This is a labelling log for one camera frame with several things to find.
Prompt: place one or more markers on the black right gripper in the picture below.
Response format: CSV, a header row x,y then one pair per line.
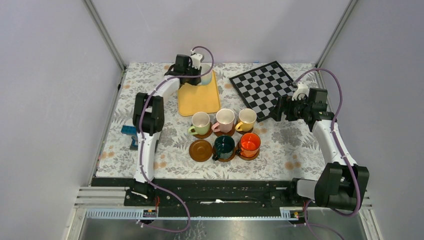
x,y
284,102

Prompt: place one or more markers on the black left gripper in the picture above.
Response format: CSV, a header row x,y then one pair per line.
x,y
194,81

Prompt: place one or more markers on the white mug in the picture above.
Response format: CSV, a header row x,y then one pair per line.
x,y
206,74

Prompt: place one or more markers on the yellow plastic tray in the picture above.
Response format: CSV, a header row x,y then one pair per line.
x,y
192,99

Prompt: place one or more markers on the pink mug back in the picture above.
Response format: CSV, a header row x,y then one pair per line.
x,y
200,124

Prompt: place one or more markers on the pink mug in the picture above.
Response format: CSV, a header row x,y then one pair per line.
x,y
200,124
224,121

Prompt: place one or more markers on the black and white chessboard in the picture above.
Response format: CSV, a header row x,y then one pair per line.
x,y
260,88

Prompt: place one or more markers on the pink mug front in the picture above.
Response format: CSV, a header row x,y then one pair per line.
x,y
224,121

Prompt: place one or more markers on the cream yellow mug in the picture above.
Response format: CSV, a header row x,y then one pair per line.
x,y
246,120

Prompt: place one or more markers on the orange cup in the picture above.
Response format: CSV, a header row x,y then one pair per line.
x,y
249,144

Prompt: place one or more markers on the brown coaster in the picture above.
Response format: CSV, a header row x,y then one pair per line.
x,y
224,160
229,133
200,150
248,158
204,136

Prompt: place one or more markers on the dark walnut wooden coaster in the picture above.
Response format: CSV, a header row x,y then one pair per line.
x,y
245,132

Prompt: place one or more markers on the dark green mug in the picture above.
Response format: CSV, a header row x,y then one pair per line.
x,y
224,145

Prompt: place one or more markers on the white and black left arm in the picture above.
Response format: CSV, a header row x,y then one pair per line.
x,y
149,111

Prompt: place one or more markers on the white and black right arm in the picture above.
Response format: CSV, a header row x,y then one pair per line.
x,y
342,184

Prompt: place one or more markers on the blue building block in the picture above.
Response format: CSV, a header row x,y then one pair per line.
x,y
128,130

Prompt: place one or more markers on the floral patterned tablecloth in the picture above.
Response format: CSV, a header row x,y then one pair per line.
x,y
288,150

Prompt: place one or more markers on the grey building block baseplate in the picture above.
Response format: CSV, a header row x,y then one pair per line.
x,y
134,143

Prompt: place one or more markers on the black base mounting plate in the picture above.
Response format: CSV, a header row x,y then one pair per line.
x,y
209,197

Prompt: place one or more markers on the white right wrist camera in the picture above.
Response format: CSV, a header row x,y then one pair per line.
x,y
301,92

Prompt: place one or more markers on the aluminium frame rail left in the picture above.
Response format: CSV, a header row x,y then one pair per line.
x,y
104,33

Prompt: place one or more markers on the aluminium frame rail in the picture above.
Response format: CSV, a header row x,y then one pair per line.
x,y
104,33
337,31

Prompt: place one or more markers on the aluminium frame rail right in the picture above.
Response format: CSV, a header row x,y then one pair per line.
x,y
337,31

